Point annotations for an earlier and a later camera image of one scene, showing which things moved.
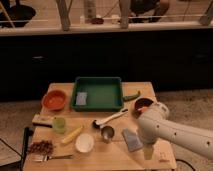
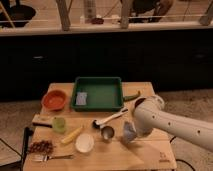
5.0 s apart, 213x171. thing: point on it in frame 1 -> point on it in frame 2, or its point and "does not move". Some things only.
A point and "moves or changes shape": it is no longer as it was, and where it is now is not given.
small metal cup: (107, 132) does not move
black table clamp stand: (25, 144) does not move
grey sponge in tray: (81, 98) does not move
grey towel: (132, 139) moves or changes shape
